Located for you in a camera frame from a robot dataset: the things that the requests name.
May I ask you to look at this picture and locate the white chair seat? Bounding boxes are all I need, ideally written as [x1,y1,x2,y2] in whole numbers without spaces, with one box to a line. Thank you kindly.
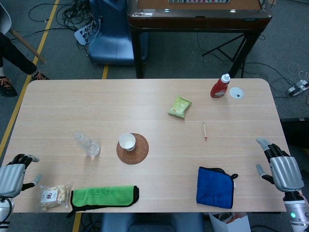
[0,4,12,34]

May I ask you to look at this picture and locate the grey power strip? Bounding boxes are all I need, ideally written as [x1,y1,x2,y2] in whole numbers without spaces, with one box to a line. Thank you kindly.
[286,81,309,96]

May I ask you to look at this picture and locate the black tripod stand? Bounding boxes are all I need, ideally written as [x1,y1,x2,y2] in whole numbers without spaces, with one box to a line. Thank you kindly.
[201,33,247,64]

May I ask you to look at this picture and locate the blue folded towel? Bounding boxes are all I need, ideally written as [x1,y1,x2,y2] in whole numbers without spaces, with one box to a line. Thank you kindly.
[196,166,239,209]

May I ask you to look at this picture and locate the blue machine base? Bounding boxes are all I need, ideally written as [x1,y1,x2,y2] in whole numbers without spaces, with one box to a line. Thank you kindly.
[88,0,149,66]

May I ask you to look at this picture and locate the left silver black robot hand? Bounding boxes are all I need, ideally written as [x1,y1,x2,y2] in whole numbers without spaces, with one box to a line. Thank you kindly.
[0,153,42,198]

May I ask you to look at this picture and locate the transparent plastic bottle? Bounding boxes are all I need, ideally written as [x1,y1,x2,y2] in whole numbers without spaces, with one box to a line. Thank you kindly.
[73,131,101,157]

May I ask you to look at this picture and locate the green snack bag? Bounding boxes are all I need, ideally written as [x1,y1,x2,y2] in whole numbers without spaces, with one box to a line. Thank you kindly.
[168,95,193,119]

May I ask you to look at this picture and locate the white paper bag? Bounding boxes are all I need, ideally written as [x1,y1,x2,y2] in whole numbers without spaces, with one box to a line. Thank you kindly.
[209,212,251,232]

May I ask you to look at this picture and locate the wooden chair leg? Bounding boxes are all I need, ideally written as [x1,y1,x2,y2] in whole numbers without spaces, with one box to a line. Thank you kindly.
[9,28,47,64]

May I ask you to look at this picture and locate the brown woven round coaster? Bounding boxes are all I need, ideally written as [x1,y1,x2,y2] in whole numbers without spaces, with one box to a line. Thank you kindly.
[116,133,150,165]

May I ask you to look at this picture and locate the black box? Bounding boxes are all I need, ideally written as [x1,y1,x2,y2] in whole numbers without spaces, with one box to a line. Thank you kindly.
[281,117,309,145]

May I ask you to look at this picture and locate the red bottle white cap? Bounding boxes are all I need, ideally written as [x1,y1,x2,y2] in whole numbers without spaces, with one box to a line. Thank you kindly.
[210,73,231,99]

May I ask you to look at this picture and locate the black cable bundle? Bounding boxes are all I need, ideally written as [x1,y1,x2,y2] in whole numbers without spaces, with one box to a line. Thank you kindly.
[28,0,102,33]

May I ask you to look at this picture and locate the white round cable grommet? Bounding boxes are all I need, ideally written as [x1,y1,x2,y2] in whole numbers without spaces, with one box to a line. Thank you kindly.
[229,87,245,100]

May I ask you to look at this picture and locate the black shoe orange laces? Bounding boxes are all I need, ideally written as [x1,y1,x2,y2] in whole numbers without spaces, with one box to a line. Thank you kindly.
[31,71,50,81]
[0,76,18,97]

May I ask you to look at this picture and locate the white power strip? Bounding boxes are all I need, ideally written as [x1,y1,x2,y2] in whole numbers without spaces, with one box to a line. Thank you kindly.
[74,24,97,45]

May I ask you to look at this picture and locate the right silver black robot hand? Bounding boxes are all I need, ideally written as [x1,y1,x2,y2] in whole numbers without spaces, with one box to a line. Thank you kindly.
[255,138,305,193]

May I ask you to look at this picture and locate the clear packet of snacks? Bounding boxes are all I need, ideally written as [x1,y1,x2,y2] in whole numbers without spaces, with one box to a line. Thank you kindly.
[36,183,73,213]

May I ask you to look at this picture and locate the white floral paper cup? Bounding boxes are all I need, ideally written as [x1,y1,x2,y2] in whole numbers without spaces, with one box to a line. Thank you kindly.
[119,132,136,152]

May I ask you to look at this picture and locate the person's leg black trousers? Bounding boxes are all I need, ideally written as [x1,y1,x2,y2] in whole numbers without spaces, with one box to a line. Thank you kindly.
[0,32,37,75]

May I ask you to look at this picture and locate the green folded towel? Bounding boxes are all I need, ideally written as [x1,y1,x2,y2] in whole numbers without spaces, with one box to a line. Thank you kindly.
[67,185,140,218]

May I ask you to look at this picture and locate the row of face-up mahjong tiles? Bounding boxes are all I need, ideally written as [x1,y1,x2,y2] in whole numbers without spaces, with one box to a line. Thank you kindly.
[168,0,230,4]

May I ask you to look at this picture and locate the dark brown mahjong table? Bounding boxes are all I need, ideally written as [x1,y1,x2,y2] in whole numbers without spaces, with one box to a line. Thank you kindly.
[127,0,271,79]

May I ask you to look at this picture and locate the white coiled cable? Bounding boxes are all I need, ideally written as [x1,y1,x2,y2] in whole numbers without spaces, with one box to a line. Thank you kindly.
[288,63,309,82]

